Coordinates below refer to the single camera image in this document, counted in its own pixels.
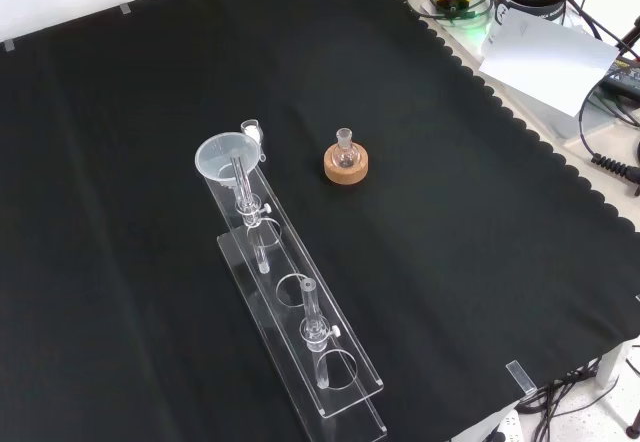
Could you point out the translucent plastic funnel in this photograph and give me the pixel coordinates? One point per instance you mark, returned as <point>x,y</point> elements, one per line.
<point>215,154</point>

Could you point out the clear glass weighing funnel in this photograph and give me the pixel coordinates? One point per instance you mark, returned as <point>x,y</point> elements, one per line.
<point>252,131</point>

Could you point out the clear acrylic funnel stand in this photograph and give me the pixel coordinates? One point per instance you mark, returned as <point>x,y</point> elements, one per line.
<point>320,342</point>

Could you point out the small round-bottom glass flask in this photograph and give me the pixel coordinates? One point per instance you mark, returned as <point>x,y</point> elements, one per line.
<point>345,154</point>

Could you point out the black bench cloth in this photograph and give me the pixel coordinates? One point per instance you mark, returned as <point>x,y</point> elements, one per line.
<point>450,212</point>

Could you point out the pale board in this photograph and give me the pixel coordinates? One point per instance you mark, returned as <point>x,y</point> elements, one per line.
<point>545,62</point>

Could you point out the grey tape piece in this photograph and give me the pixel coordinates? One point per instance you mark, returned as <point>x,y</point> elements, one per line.
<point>9,45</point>
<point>125,9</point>

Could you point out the white power strip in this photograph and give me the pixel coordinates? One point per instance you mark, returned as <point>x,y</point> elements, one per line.
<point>505,427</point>

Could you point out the black power adapter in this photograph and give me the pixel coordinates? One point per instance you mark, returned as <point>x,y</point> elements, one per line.
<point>622,74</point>

